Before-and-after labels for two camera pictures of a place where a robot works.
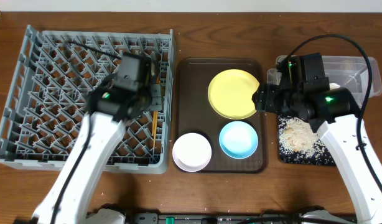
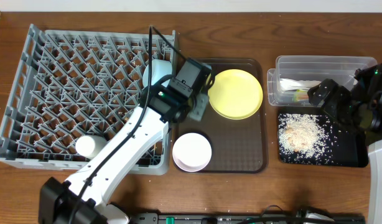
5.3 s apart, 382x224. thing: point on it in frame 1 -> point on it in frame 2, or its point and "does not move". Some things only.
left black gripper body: x=155 y=96 -> x=205 y=86
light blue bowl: x=238 y=140 -> x=160 y=68
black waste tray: x=299 y=144 does not move
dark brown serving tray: x=195 y=114 does not move
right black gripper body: x=275 y=100 -> x=339 y=104
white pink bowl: x=191 y=152 does not move
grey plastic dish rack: x=47 y=102 does not move
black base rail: x=109 y=216 does not move
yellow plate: x=230 y=93 does not move
